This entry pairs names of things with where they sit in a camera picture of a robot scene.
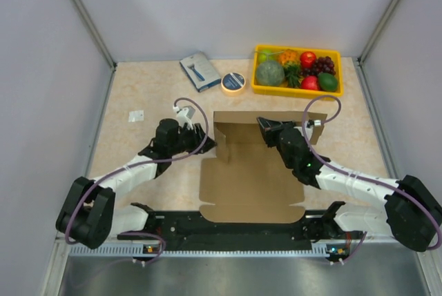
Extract green apple with stem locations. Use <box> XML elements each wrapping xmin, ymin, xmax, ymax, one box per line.
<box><xmin>255</xmin><ymin>49</ymin><xmax>283</xmax><ymax>63</ymax></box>

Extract red apple at back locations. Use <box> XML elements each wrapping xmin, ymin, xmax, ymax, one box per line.
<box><xmin>300</xmin><ymin>51</ymin><xmax>316</xmax><ymax>69</ymax></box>

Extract orange pineapple with leaves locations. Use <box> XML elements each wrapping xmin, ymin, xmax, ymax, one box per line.
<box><xmin>278</xmin><ymin>49</ymin><xmax>301</xmax><ymax>88</ymax></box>

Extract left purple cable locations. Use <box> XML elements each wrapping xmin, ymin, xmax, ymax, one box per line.
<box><xmin>64</xmin><ymin>97</ymin><xmax>210</xmax><ymax>269</ymax></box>

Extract razor package box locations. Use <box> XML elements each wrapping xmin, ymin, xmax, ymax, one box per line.
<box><xmin>179</xmin><ymin>52</ymin><xmax>221</xmax><ymax>92</ymax></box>

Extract brown cardboard box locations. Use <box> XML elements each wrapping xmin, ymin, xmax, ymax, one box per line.
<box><xmin>199</xmin><ymin>111</ymin><xmax>305</xmax><ymax>224</ymax></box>

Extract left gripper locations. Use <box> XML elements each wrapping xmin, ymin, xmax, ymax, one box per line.
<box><xmin>169</xmin><ymin>123</ymin><xmax>218</xmax><ymax>156</ymax></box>

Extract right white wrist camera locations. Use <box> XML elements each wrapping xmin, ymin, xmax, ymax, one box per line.
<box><xmin>307</xmin><ymin>119</ymin><xmax>323</xmax><ymax>128</ymax></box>

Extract red apple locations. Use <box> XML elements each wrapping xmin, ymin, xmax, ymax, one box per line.
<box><xmin>300</xmin><ymin>76</ymin><xmax>320</xmax><ymax>91</ymax></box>
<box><xmin>300</xmin><ymin>51</ymin><xmax>316</xmax><ymax>69</ymax></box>

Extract left aluminium frame post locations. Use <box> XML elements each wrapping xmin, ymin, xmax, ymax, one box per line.
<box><xmin>70</xmin><ymin>0</ymin><xmax>117</xmax><ymax>71</ymax></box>

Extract small clear plastic bag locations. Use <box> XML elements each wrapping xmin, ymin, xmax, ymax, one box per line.
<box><xmin>128</xmin><ymin>110</ymin><xmax>144</xmax><ymax>122</ymax></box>

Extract green netted melon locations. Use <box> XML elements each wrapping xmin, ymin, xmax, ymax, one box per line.
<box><xmin>256</xmin><ymin>60</ymin><xmax>285</xmax><ymax>86</ymax></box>

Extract aluminium frame post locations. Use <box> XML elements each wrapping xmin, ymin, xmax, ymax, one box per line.
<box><xmin>357</xmin><ymin>0</ymin><xmax>402</xmax><ymax>66</ymax></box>
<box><xmin>70</xmin><ymin>0</ymin><xmax>117</xmax><ymax>71</ymax></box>

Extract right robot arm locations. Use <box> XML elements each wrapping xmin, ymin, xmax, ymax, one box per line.
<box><xmin>257</xmin><ymin>117</ymin><xmax>441</xmax><ymax>252</ymax></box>

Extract yellow tape roll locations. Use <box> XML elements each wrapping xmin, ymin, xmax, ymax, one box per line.
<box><xmin>220</xmin><ymin>72</ymin><xmax>247</xmax><ymax>96</ymax></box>

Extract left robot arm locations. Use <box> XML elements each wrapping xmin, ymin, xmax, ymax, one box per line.
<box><xmin>56</xmin><ymin>119</ymin><xmax>215</xmax><ymax>249</ymax></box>

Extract red apple in front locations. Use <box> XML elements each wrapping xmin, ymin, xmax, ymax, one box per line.
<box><xmin>300</xmin><ymin>76</ymin><xmax>320</xmax><ymax>91</ymax></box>

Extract green avocado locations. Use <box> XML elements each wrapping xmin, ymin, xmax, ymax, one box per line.
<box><xmin>318</xmin><ymin>72</ymin><xmax>338</xmax><ymax>92</ymax></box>

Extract dark purple grape bunch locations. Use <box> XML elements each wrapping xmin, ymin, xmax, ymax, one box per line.
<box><xmin>301</xmin><ymin>56</ymin><xmax>336</xmax><ymax>77</ymax></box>

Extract right aluminium frame post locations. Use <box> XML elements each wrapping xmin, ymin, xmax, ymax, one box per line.
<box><xmin>357</xmin><ymin>0</ymin><xmax>402</xmax><ymax>66</ymax></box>

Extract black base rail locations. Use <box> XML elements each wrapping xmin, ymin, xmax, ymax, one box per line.
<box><xmin>70</xmin><ymin>210</ymin><xmax>432</xmax><ymax>259</ymax></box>

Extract yellow plastic tray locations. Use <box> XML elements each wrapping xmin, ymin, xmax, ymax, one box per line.
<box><xmin>251</xmin><ymin>45</ymin><xmax>344</xmax><ymax>99</ymax></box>

